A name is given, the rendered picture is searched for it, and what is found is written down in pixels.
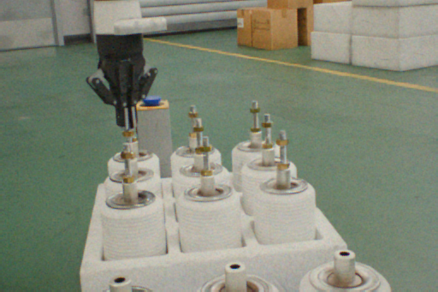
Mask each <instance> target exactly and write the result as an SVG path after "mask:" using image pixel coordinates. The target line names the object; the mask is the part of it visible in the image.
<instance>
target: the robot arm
mask: <svg viewBox="0 0 438 292"><path fill-rule="evenodd" d="M94 22H95V29H96V43H97V50H98V54H99V63H98V71H97V72H96V73H95V74H94V75H93V76H88V77H86V82H87V84H88V85H89V86H90V87H91V88H92V90H93V91H94V92H95V93H96V94H97V95H98V96H99V97H100V98H101V99H102V101H103V102H104V103H105V104H111V105H113V106H115V119H116V124H117V126H118V127H119V129H121V130H129V123H131V129H133V128H136V127H137V125H136V123H137V121H138V117H137V103H138V102H139V101H140V100H144V99H145V98H146V97H147V94H148V92H149V91H150V88H151V86H152V84H153V81H154V80H155V79H156V76H157V73H158V70H157V68H153V67H151V66H149V65H147V63H146V60H145V58H144V55H143V50H144V34H143V33H147V32H153V31H164V30H167V26H166V19H165V18H163V17H157V18H142V17H141V12H140V5H139V0H95V1H94ZM139 77H140V79H139ZM104 79H106V80H107V82H109V88H107V87H106V86H105V80H104Z"/></svg>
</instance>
